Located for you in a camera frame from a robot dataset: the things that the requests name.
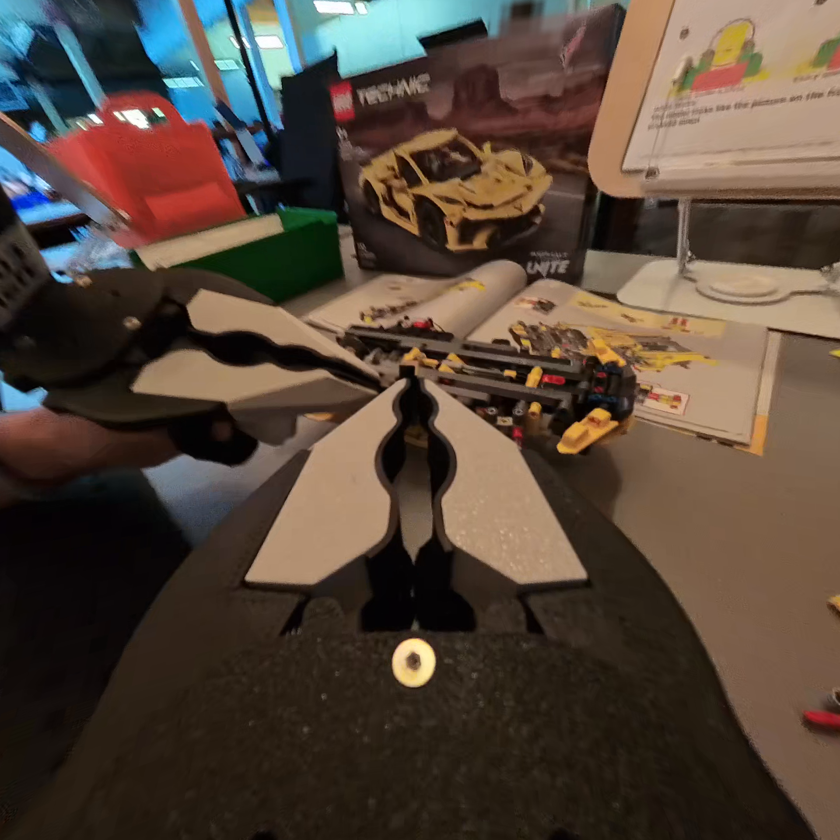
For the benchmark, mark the black perforated board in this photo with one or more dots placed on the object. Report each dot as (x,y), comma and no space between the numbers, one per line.
(65,590)

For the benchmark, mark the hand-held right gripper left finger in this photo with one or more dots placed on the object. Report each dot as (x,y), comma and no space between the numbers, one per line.
(328,518)

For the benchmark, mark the red bag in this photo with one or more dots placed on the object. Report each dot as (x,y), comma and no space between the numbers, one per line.
(164,170)

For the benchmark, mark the yellow brick car model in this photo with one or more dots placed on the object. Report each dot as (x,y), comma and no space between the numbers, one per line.
(512,380)

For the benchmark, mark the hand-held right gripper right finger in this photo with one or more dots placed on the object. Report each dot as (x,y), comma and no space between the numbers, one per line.
(505,518)

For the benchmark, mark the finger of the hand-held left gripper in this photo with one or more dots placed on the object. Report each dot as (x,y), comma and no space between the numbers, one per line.
(262,321)
(262,394)

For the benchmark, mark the green plastic bin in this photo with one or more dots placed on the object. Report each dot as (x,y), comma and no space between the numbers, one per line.
(282,256)

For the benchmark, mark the person's left hand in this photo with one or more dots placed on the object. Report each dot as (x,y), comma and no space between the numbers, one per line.
(79,446)

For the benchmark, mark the toy car box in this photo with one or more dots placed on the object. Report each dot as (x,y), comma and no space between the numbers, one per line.
(472,164)

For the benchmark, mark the grey desk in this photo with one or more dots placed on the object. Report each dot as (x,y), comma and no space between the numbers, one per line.
(689,525)

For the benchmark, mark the open instruction booklet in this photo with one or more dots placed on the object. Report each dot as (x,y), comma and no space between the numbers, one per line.
(709,394)

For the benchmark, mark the wooden board stand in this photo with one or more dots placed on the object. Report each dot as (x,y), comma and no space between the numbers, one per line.
(59,174)

